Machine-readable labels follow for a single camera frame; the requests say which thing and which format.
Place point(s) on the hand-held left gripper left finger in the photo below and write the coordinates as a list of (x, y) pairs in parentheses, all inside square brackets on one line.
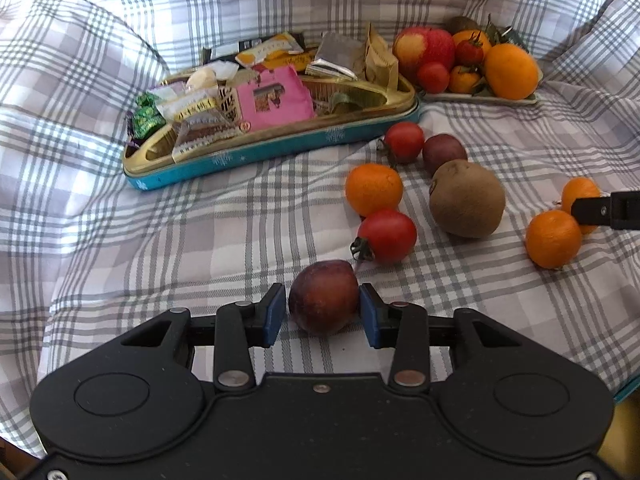
[(274, 316)]

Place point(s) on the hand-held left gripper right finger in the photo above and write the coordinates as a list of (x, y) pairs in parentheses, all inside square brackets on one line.
[(367, 321)]

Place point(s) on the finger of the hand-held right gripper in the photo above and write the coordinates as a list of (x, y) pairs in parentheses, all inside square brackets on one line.
[(612, 210)]

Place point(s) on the small orange mandarin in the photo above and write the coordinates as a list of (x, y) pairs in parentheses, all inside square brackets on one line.
[(552, 239), (374, 189), (580, 188)]

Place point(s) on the dark red plum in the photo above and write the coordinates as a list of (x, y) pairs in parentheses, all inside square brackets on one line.
[(444, 152), (324, 297)]

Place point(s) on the large brown kiwi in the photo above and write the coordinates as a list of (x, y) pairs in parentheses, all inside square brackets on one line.
[(467, 199)]

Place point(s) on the red tomato with stem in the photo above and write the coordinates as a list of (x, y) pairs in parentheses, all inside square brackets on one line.
[(404, 141), (389, 236)]

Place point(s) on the grey plaid blanket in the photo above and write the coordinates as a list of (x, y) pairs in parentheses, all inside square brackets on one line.
[(150, 240)]

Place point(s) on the white rectangular plate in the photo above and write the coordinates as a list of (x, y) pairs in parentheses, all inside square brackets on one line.
[(500, 100)]

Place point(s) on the teal and gold tin tray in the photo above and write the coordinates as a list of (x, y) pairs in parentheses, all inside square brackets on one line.
[(280, 147)]

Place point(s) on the large orange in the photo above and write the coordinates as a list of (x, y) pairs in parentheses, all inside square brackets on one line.
[(511, 71)]

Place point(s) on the clear wrapped cookie packet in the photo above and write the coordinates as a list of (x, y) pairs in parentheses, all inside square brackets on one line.
[(205, 135)]

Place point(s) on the mandarin with leaves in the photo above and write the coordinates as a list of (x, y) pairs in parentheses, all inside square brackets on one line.
[(464, 81)]

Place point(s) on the red tomato with green calyx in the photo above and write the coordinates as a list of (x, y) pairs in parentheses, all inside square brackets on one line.
[(469, 54)]

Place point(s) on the pink snack packet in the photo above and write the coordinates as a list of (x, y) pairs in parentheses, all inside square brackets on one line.
[(280, 102)]

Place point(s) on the round red tomato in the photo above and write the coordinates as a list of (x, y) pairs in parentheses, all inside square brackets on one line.
[(433, 76)]

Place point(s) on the clear packet with yellow print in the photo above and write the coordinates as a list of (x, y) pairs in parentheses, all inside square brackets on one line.
[(195, 105)]

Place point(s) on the medium orange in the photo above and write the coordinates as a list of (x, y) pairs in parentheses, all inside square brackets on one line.
[(462, 37)]

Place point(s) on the green candy wrapper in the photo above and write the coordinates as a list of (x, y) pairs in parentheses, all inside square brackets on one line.
[(148, 124), (148, 101)]

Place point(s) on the small brown kiwi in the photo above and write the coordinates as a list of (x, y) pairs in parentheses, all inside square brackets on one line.
[(461, 24)]

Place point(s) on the cream round candy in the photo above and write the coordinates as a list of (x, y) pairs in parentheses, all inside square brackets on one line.
[(201, 79)]

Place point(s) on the red apple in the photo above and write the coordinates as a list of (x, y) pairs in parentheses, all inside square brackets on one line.
[(422, 50)]

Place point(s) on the white candy wrapper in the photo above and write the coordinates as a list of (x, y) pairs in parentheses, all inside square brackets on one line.
[(225, 69)]

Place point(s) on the orange snack packet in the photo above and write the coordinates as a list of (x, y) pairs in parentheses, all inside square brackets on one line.
[(295, 62)]

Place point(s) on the brown paper snack packet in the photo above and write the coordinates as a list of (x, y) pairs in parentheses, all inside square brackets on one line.
[(380, 65)]

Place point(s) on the yellow snack packet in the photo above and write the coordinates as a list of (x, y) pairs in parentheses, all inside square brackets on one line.
[(270, 50)]

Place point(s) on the silver foil packet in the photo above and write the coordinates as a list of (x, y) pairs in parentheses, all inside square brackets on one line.
[(340, 52)]

